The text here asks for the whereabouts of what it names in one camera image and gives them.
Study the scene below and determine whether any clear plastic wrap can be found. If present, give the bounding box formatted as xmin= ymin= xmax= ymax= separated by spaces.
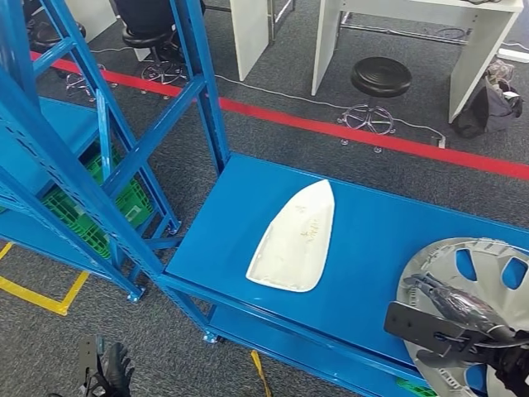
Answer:
xmin=429 ymin=282 xmax=521 ymax=338

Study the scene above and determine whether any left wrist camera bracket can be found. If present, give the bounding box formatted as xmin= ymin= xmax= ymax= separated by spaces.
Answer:
xmin=78 ymin=334 xmax=105 ymax=385

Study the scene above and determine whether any white cabinet panel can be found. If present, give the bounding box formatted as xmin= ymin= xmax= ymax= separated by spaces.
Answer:
xmin=66 ymin=0 xmax=117 ymax=44

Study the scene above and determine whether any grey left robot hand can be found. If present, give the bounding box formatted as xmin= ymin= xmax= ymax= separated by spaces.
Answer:
xmin=88 ymin=342 xmax=135 ymax=397

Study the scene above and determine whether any black bag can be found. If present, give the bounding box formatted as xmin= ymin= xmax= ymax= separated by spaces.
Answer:
xmin=451 ymin=59 xmax=524 ymax=140

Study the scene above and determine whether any white plastic cover part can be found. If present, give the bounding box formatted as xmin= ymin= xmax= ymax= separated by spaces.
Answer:
xmin=246 ymin=179 xmax=337 ymax=294

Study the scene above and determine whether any black round stool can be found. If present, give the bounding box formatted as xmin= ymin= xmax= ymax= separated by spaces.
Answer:
xmin=121 ymin=24 xmax=191 ymax=101
xmin=24 ymin=19 xmax=121 ymax=104
xmin=337 ymin=56 xmax=413 ymax=155

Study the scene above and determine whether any green plastic crate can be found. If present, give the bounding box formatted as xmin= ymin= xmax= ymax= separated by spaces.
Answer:
xmin=42 ymin=145 xmax=155 ymax=260
xmin=395 ymin=376 xmax=439 ymax=397

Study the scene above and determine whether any blue metal shelf rack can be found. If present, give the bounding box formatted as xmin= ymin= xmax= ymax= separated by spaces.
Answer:
xmin=0 ymin=0 xmax=529 ymax=397
xmin=0 ymin=0 xmax=183 ymax=303

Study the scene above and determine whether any white desk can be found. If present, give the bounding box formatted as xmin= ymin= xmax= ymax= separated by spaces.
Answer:
xmin=311 ymin=0 xmax=524 ymax=124
xmin=204 ymin=0 xmax=297 ymax=82

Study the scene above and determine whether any white power strip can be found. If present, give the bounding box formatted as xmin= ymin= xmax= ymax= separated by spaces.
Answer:
xmin=498 ymin=47 xmax=529 ymax=65

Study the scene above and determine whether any white floor cable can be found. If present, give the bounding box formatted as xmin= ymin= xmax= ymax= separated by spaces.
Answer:
xmin=214 ymin=74 xmax=446 ymax=141

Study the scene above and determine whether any silver wheel hubcap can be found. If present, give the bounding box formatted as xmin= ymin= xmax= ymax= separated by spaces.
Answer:
xmin=395 ymin=237 xmax=529 ymax=397

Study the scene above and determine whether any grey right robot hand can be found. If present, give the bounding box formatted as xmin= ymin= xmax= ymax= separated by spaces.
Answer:
xmin=402 ymin=272 xmax=529 ymax=369

